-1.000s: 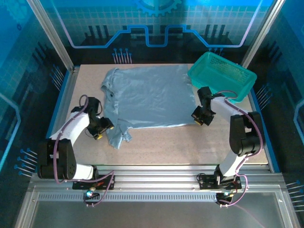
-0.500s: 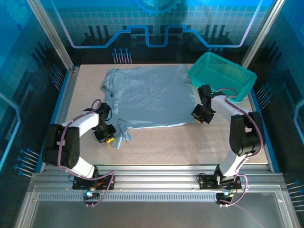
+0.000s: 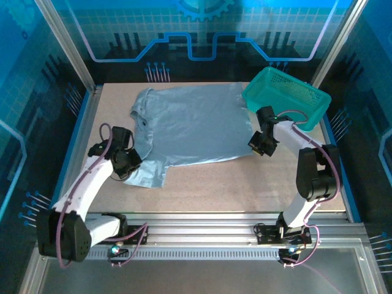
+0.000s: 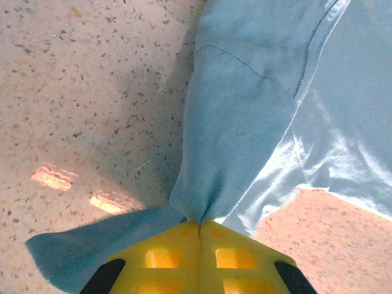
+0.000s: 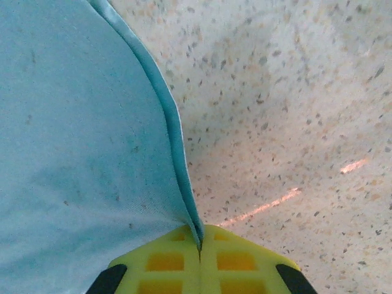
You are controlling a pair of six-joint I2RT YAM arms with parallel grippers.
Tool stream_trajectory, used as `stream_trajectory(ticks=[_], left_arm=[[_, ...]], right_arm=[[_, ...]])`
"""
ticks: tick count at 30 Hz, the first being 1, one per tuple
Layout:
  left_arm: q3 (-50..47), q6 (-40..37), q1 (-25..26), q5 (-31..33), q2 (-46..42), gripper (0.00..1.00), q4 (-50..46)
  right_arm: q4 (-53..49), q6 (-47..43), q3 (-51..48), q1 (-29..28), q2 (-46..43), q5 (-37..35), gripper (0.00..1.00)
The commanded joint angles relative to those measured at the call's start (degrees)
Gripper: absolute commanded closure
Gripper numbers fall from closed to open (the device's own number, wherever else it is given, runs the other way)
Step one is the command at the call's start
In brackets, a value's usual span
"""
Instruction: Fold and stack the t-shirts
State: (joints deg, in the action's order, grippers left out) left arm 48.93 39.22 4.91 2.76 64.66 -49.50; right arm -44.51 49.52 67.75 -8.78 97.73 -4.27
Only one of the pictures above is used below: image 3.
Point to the grey-blue t-shirt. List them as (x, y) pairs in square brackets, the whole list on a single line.
[(196, 122)]

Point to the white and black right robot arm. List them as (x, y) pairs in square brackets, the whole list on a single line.
[(318, 177)]

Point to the teal plastic basket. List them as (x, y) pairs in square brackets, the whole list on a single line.
[(284, 92)]

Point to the small LED connector board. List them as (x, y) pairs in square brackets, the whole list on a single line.
[(115, 250), (291, 251)]

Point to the grey metal panel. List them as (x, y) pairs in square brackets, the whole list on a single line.
[(199, 277)]

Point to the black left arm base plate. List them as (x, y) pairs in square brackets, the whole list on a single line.
[(134, 234)]

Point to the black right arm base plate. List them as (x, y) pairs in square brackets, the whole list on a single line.
[(268, 235)]

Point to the aluminium mounting rail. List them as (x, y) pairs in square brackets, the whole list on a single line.
[(199, 228)]

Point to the aluminium frame post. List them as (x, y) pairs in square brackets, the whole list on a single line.
[(65, 46), (335, 39)]

